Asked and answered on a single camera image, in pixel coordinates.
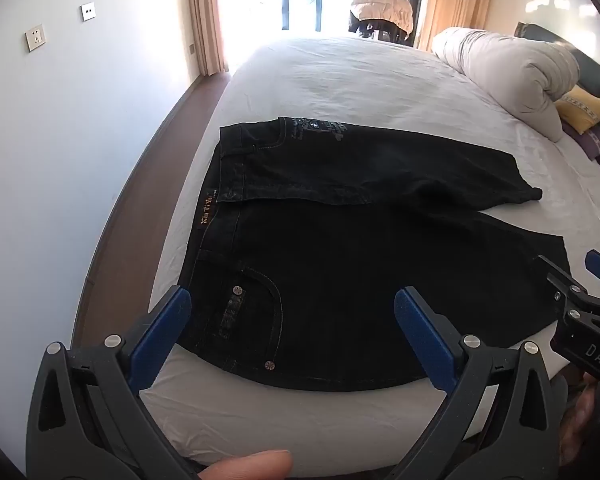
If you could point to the beige striped curtain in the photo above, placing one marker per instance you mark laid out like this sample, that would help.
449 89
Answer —
205 10
455 0

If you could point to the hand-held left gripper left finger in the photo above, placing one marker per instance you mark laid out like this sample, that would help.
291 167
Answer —
167 330

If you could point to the dark chair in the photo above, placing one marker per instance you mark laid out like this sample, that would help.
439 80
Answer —
380 32

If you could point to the yellow pillow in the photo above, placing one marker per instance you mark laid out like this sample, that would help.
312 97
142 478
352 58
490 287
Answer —
582 107

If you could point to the black denim pants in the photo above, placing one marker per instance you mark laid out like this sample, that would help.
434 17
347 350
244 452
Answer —
355 260

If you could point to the white wall socket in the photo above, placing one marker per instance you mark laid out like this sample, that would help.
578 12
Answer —
36 38

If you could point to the purple pillow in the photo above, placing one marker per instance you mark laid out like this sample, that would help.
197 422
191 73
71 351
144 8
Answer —
592 142

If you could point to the bed with white sheet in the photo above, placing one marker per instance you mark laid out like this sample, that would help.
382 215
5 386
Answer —
355 85

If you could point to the dark grey headboard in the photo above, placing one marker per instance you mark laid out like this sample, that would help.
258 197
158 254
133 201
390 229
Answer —
592 75

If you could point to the white wall switch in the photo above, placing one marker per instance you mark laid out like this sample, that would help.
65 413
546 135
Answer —
89 12

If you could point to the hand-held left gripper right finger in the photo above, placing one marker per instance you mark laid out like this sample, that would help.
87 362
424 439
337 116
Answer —
422 340

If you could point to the beige puffer jacket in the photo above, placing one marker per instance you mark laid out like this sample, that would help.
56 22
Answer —
380 2

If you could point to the rolled beige duvet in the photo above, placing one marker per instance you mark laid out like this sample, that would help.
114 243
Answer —
500 70

